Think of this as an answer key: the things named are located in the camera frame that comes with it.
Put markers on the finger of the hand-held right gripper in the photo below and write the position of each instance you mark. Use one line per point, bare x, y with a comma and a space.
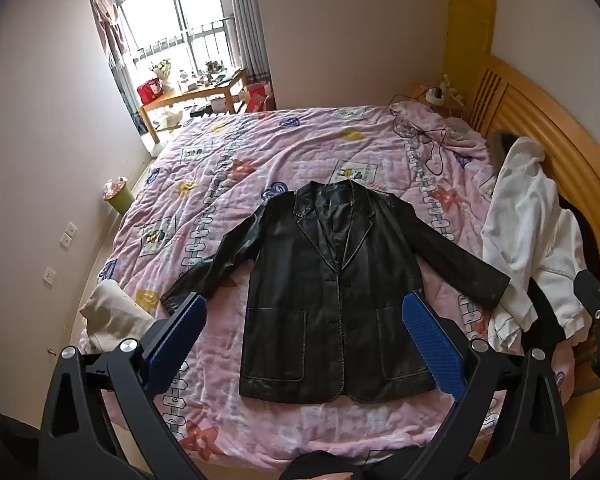
597, 292

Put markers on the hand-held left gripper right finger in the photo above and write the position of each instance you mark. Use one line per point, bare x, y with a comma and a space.
432, 345

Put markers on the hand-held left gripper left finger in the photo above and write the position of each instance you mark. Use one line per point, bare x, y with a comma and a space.
177, 340

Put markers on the black leather jacket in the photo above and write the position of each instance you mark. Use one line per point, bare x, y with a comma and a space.
300, 285

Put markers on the black garment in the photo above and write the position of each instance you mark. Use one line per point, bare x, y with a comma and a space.
587, 240

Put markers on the cream folded cloth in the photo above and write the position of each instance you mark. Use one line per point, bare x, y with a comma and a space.
115, 315

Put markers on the white coat with fur collar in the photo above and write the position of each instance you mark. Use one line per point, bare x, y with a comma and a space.
525, 220

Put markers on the green waste bin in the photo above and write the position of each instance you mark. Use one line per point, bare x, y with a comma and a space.
119, 200

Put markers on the wooden bed headboard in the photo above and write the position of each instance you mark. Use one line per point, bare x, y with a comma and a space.
555, 110

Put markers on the pink printed quilt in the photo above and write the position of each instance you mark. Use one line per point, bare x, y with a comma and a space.
280, 160

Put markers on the white plastic bags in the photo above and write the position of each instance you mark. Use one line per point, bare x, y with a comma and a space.
170, 119

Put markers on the wooden table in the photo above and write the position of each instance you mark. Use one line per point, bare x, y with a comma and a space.
195, 94

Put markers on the white power strip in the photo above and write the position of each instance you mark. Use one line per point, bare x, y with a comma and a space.
436, 96

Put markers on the wooden nightstand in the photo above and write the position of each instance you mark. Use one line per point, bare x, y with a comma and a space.
422, 91

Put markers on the red and white bag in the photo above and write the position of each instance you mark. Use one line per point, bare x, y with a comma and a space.
255, 97

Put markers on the cluster of small table items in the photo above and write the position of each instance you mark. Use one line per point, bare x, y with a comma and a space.
205, 74

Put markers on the flower bouquet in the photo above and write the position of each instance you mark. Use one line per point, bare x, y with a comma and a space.
161, 72

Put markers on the grey curtain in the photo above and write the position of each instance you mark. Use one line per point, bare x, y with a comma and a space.
250, 35

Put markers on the pink hanging cloth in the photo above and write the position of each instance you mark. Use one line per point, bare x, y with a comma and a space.
107, 25

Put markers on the window with metal railing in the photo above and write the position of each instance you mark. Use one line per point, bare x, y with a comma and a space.
170, 10

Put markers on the white wall socket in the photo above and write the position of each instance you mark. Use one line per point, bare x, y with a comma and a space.
66, 241
70, 228
49, 274

